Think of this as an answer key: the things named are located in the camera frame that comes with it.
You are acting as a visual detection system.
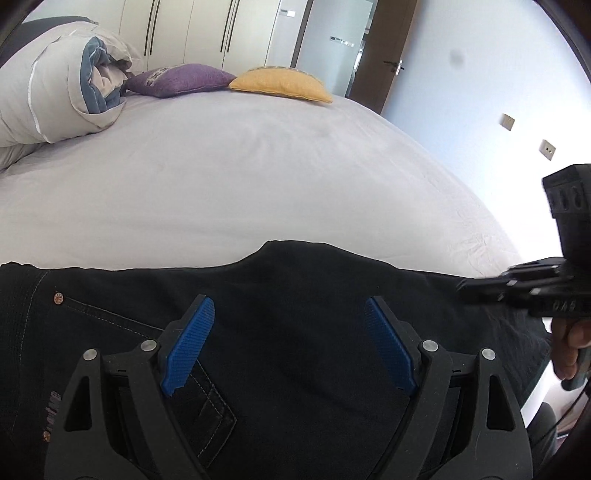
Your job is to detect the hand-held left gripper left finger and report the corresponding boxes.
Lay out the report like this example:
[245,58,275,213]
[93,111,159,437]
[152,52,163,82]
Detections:
[44,295,239,480]

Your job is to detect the person's right hand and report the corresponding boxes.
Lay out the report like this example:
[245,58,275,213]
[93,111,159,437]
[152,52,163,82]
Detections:
[551,318,591,381]

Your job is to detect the frosted glass door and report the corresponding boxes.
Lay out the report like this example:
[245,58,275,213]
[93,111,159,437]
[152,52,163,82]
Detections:
[295,0,375,97]

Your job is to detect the white wardrobe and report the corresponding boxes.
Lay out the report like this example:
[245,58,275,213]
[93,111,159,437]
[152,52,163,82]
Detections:
[18,0,315,75]

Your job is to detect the black denim pants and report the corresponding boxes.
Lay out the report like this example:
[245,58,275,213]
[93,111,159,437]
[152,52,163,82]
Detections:
[0,240,553,480]

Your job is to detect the brown door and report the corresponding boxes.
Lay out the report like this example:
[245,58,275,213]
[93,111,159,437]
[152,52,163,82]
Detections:
[346,0,419,115]

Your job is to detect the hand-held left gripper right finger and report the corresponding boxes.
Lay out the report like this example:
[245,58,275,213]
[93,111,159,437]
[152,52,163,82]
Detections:
[364,296,534,480]

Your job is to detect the yellow cushion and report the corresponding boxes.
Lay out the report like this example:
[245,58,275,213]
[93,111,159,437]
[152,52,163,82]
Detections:
[228,67,334,104]

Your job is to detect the white bed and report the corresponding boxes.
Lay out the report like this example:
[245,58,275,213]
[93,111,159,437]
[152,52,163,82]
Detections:
[0,88,522,278]

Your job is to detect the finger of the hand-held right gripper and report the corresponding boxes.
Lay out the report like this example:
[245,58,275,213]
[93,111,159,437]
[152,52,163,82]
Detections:
[456,258,570,309]

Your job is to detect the folded grey duvet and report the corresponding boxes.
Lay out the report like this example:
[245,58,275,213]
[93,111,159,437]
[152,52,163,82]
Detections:
[0,21,145,169]

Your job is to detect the purple cushion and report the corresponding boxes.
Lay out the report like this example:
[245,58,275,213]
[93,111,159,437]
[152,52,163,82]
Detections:
[124,64,237,98]

